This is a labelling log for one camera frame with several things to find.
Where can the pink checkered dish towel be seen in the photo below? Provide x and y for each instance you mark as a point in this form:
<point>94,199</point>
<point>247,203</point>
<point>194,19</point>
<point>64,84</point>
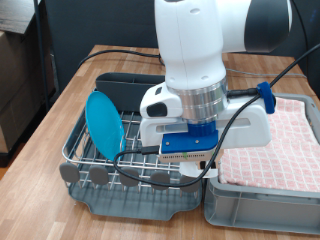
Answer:
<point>286,156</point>

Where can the black metal shelf post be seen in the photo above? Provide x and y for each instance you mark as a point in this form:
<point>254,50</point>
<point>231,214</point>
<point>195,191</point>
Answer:
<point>41,50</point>

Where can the grey plastic crate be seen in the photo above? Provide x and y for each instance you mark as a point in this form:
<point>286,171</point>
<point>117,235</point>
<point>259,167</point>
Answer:
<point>266,210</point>

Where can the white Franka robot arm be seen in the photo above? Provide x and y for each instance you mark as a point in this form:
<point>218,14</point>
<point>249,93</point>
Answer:
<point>196,50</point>

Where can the blue plastic plate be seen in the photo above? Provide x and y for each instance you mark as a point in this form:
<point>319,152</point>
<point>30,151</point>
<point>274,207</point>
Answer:
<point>105,126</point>

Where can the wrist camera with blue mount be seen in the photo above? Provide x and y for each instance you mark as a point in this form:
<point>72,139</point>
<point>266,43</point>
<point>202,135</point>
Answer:
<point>188,143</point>

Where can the dish drying rack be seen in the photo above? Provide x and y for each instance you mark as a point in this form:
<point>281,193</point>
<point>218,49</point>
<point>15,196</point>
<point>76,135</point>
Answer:
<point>133,206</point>

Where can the dark grey cutlery holder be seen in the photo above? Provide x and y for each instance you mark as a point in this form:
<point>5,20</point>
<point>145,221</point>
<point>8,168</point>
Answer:
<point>123,91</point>

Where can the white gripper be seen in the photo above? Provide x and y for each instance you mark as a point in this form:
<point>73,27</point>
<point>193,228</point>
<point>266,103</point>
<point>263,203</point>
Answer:
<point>253,130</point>

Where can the wooden shelf board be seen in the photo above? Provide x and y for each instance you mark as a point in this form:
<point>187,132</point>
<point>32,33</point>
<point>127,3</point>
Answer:
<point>13,15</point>

